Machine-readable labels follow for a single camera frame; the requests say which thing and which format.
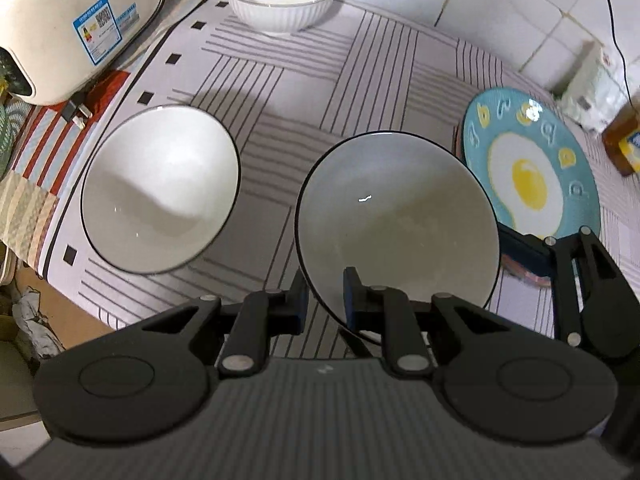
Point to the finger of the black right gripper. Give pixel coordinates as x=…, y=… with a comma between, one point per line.
x=593, y=304

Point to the blue fried egg plate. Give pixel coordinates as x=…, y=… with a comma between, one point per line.
x=532, y=168

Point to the black electric plug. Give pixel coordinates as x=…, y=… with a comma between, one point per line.
x=78, y=111

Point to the white pink bunny plate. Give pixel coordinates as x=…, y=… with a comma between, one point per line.
x=509, y=264

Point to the yellow label oil bottle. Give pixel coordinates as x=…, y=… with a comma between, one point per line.
x=621, y=143

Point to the white plastic bag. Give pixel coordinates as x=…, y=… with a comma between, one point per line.
x=599, y=90

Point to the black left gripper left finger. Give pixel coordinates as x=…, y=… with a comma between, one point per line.
x=151, y=377

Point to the white rice cooker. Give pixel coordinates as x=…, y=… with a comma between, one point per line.
x=50, y=49

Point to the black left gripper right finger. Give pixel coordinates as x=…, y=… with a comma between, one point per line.
x=500, y=378

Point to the white black-rimmed bowl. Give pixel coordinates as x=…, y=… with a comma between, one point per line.
x=404, y=212
x=160, y=189

